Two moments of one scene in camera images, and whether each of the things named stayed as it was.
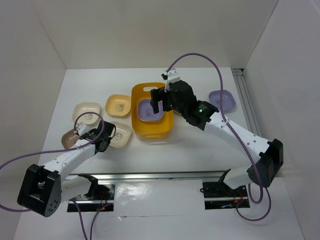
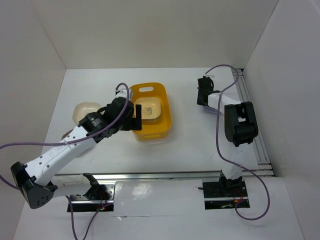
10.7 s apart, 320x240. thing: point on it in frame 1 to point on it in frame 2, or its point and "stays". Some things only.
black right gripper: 156,95 to 198,100
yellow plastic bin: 149,130 stays
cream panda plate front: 122,135 to 151,108
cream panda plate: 87,118 stays
